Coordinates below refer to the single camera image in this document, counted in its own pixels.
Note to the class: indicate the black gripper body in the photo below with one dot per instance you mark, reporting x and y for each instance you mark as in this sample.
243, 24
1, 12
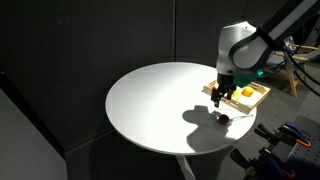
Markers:
226, 81

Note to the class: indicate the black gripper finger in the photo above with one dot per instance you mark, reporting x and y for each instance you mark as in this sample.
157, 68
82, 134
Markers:
216, 97
229, 92

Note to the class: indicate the dark red apple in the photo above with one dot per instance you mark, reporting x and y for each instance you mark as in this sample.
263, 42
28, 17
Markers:
224, 119

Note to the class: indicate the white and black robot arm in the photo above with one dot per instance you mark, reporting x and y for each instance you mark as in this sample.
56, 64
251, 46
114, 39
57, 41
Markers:
240, 40

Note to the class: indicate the light wooden box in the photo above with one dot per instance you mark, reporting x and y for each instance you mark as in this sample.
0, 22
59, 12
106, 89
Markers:
248, 106

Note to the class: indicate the small yellowish green fruit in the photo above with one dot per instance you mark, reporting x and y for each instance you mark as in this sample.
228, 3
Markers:
236, 94

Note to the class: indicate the small red round fruit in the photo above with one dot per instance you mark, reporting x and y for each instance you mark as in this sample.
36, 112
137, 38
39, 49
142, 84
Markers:
213, 87

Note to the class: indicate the orange fruit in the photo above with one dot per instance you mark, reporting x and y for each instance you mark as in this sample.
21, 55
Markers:
247, 91

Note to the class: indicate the wooden stand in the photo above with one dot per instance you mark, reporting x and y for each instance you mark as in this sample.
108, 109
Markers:
293, 78

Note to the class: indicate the purple clamp with orange trigger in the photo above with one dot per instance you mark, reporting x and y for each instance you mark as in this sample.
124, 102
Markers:
293, 130
266, 160

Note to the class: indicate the black perforated board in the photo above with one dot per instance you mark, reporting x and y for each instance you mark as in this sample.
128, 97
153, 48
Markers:
305, 160

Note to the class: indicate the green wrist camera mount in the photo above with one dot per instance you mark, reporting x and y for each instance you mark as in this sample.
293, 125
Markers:
246, 79

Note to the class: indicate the white table pedestal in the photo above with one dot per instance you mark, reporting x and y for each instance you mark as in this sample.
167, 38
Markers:
186, 168

